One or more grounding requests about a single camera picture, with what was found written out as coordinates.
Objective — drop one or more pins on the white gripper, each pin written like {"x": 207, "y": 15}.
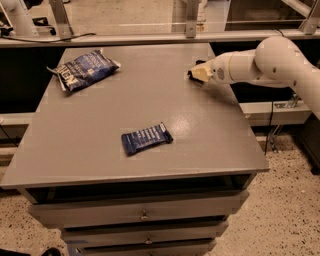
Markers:
{"x": 218, "y": 71}

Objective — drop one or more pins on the black chocolate bar wrapper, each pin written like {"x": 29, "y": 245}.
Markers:
{"x": 200, "y": 62}

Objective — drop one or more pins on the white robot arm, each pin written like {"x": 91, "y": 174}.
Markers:
{"x": 276, "y": 62}

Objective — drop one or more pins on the blue chip bag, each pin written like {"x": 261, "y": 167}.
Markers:
{"x": 84, "y": 71}

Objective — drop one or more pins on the blue snack bar wrapper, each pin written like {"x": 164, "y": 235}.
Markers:
{"x": 145, "y": 139}

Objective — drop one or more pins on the grey drawer cabinet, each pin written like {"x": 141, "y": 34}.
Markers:
{"x": 146, "y": 162}

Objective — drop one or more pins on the top drawer knob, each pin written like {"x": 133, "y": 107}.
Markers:
{"x": 144, "y": 216}

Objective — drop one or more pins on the drawer knob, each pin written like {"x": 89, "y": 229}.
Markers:
{"x": 148, "y": 241}
{"x": 144, "y": 216}

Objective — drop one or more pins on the lower grey metal rail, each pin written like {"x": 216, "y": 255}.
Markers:
{"x": 275, "y": 113}

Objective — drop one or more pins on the grey metal rail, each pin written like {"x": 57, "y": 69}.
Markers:
{"x": 275, "y": 113}
{"x": 150, "y": 39}

